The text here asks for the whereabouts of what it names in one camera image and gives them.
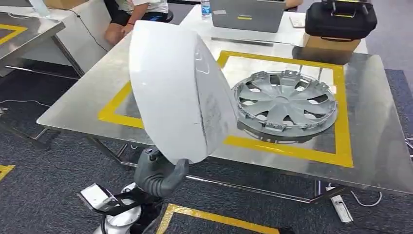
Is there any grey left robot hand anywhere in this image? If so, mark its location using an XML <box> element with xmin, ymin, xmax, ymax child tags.
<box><xmin>133</xmin><ymin>147</ymin><xmax>190</xmax><ymax>195</ymax></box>

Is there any white curved plastic panel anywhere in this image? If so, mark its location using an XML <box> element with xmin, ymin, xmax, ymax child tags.
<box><xmin>129</xmin><ymin>19</ymin><xmax>238</xmax><ymax>166</ymax></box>

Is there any yellow floor tape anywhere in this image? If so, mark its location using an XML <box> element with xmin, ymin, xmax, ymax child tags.
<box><xmin>0</xmin><ymin>164</ymin><xmax>16</xmax><ymax>182</ymax></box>
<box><xmin>155</xmin><ymin>203</ymin><xmax>282</xmax><ymax>234</ymax></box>

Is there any grey wheel hubcap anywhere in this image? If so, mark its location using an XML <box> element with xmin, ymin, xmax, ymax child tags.
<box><xmin>231</xmin><ymin>70</ymin><xmax>339</xmax><ymax>138</ymax></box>

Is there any white desk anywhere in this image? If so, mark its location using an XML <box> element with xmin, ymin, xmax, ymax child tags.
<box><xmin>20</xmin><ymin>0</ymin><xmax>131</xmax><ymax>70</ymax></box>

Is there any white table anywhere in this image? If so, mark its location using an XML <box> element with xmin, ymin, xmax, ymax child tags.
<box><xmin>179</xmin><ymin>4</ymin><xmax>369</xmax><ymax>55</ymax></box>

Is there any person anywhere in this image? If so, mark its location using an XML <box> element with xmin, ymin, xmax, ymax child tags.
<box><xmin>103</xmin><ymin>0</ymin><xmax>170</xmax><ymax>46</ymax></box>

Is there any clear water bottle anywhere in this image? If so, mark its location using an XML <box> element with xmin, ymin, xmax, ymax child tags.
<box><xmin>200</xmin><ymin>0</ymin><xmax>212</xmax><ymax>18</ymax></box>

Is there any grey laptop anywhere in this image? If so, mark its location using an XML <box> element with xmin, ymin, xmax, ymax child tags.
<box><xmin>209</xmin><ymin>0</ymin><xmax>287</xmax><ymax>34</ymax></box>

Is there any steel bench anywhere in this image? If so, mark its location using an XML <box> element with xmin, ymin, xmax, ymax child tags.
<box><xmin>0</xmin><ymin>12</ymin><xmax>85</xmax><ymax>79</ymax></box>
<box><xmin>36</xmin><ymin>30</ymin><xmax>413</xmax><ymax>205</ymax></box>

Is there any white power strip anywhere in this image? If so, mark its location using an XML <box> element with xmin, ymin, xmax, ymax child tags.
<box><xmin>329</xmin><ymin>194</ymin><xmax>354</xmax><ymax>224</ymax></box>

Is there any yellow tape outline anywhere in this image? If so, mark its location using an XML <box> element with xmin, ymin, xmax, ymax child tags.
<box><xmin>0</xmin><ymin>23</ymin><xmax>29</xmax><ymax>46</ymax></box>

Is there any brown cardboard box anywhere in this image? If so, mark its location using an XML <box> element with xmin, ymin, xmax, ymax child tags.
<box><xmin>301</xmin><ymin>32</ymin><xmax>362</xmax><ymax>53</ymax></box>

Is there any black carry bag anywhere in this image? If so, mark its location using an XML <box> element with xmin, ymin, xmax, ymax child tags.
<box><xmin>304</xmin><ymin>0</ymin><xmax>378</xmax><ymax>41</ymax></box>

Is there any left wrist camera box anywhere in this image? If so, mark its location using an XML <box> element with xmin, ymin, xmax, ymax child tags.
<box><xmin>76</xmin><ymin>183</ymin><xmax>122</xmax><ymax>214</ymax></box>

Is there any thin black cable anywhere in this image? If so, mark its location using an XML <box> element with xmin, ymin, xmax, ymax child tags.
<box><xmin>48</xmin><ymin>6</ymin><xmax>110</xmax><ymax>53</ymax></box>

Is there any white power cable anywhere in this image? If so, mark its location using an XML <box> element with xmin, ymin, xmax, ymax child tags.
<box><xmin>350</xmin><ymin>190</ymin><xmax>383</xmax><ymax>208</ymax></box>

